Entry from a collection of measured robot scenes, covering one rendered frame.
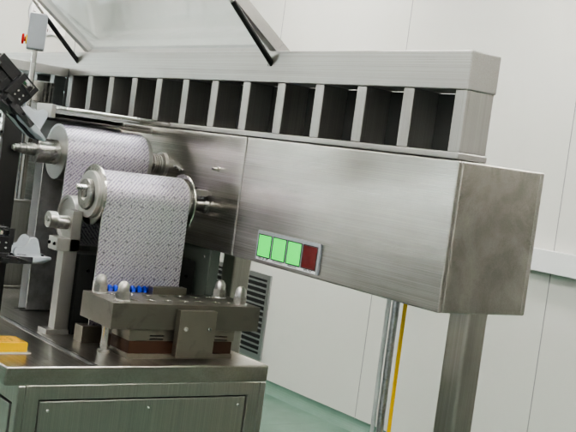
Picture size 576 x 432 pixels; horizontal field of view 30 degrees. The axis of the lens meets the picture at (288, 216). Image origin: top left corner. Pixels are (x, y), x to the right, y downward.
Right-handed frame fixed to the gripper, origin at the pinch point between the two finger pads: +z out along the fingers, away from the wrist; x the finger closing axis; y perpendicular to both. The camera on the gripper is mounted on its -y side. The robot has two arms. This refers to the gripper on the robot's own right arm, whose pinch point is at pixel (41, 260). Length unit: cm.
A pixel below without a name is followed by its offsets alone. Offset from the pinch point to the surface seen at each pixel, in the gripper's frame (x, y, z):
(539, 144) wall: 102, 53, 279
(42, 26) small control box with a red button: 57, 59, 17
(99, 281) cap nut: -7.9, -3.3, 11.6
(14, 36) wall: 556, 95, 199
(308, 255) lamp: -41, 10, 45
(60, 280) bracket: 7.9, -5.9, 9.0
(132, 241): -0.2, 5.9, 22.8
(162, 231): -0.2, 8.7, 30.8
